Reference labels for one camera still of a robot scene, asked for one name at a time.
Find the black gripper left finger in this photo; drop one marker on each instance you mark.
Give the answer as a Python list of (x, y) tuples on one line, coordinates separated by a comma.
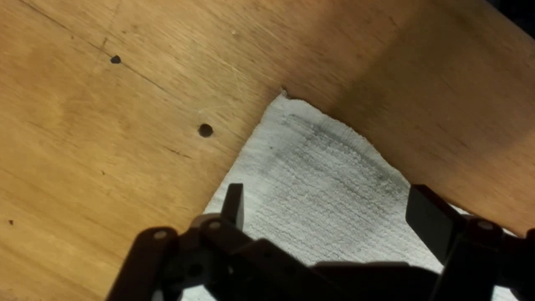
[(223, 262)]

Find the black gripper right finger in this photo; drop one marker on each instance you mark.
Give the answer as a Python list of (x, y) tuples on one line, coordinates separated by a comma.
[(479, 262)]

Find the white cloth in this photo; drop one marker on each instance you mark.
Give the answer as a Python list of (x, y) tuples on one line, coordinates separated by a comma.
[(323, 185)]

